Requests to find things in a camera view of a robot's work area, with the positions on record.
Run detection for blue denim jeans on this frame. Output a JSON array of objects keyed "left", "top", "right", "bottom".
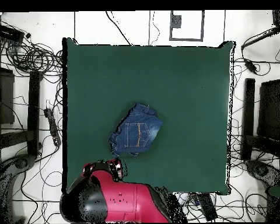
[{"left": 108, "top": 103, "right": 165, "bottom": 158}]

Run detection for black power strip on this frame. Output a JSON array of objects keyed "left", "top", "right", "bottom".
[
  {"left": 43, "top": 107, "right": 62, "bottom": 147},
  {"left": 197, "top": 193, "right": 218, "bottom": 222}
]

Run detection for black stand base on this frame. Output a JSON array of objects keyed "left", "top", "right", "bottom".
[
  {"left": 13, "top": 155, "right": 36, "bottom": 170},
  {"left": 246, "top": 160, "right": 280, "bottom": 187}
]

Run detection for narrow black panel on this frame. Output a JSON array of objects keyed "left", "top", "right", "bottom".
[
  {"left": 27, "top": 70, "right": 42, "bottom": 156},
  {"left": 241, "top": 78, "right": 257, "bottom": 161}
]

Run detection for dark green table cloth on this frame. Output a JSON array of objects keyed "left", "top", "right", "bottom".
[{"left": 66, "top": 38, "right": 235, "bottom": 195}]

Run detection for wide black panel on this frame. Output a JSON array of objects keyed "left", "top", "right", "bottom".
[
  {"left": 257, "top": 78, "right": 280, "bottom": 141},
  {"left": 0, "top": 66, "right": 15, "bottom": 125}
]

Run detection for black electronics box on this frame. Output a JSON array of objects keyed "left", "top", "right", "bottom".
[{"left": 0, "top": 23, "right": 26, "bottom": 43}]

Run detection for black power adapter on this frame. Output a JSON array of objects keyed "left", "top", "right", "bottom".
[{"left": 243, "top": 58, "right": 259, "bottom": 75}]

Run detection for black bar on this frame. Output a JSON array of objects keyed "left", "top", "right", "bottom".
[{"left": 240, "top": 26, "right": 280, "bottom": 50}]

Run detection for tangle of black cables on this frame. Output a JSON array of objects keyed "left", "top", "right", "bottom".
[{"left": 6, "top": 42, "right": 63, "bottom": 76}]

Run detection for grey square frame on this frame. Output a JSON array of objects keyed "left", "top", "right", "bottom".
[{"left": 169, "top": 10, "right": 205, "bottom": 43}]

